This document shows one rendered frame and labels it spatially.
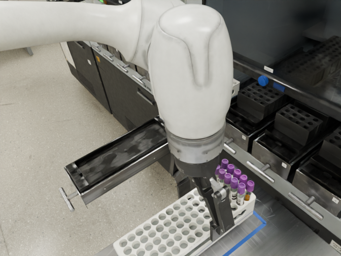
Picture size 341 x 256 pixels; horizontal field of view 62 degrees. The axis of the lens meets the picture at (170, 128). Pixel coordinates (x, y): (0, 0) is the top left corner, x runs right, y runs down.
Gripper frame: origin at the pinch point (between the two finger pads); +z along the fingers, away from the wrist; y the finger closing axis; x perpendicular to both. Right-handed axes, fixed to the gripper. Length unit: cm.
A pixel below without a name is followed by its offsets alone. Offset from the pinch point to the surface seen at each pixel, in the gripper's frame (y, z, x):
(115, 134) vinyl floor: -134, 91, 23
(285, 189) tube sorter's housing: -0.2, 21.5, 32.7
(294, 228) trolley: 12.0, 9.4, 17.5
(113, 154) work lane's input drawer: -37.9, 11.1, -4.6
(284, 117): -10.3, 3.4, 40.1
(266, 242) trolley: 10.2, 9.4, 10.2
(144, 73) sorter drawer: -78, 15, 30
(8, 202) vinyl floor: -123, 91, -59
